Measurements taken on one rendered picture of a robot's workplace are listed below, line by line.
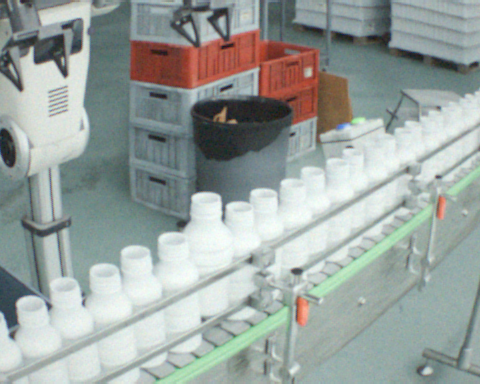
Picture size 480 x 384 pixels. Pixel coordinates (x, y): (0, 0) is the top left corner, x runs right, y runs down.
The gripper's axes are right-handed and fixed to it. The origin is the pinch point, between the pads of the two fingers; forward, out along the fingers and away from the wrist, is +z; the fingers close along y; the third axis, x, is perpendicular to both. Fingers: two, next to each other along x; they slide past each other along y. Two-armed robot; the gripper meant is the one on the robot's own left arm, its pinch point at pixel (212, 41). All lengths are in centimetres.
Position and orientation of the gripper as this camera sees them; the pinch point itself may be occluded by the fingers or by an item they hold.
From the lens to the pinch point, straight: 150.2
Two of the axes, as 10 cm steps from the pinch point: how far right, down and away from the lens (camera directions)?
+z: 3.5, 9.3, 0.8
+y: 5.9, -2.9, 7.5
